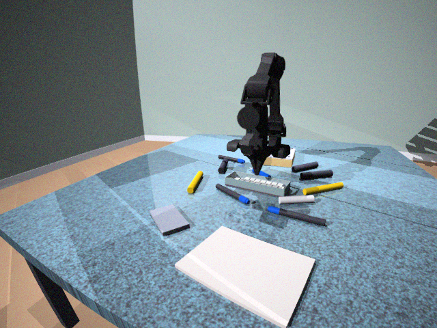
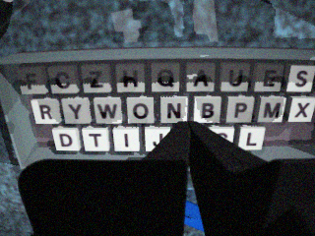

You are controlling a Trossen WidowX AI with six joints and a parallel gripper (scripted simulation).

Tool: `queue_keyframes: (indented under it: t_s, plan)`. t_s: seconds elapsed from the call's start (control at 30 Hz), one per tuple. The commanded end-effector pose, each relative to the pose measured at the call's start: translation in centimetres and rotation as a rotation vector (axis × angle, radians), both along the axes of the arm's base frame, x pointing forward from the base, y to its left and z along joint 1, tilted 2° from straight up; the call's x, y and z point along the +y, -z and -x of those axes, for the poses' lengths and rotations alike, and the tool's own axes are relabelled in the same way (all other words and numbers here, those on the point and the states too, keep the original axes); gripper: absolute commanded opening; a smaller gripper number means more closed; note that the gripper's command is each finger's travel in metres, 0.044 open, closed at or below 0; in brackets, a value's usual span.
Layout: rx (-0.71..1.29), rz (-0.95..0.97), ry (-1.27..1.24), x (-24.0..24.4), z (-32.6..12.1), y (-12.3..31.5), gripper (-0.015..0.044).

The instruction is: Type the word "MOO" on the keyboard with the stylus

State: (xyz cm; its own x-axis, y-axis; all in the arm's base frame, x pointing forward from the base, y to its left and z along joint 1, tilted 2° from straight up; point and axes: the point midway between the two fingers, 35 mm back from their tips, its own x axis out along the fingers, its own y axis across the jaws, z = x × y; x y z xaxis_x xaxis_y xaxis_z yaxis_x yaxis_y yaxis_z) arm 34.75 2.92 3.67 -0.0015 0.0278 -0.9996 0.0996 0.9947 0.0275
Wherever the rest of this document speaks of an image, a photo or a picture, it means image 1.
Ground blue stylus with white tip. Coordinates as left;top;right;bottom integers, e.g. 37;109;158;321
259;171;271;178

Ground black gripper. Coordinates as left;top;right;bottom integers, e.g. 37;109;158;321
227;124;291;176

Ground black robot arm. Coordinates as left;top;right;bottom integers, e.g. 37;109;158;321
237;53;286;155

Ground white cylinder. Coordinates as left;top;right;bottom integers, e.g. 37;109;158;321
279;195;315;204

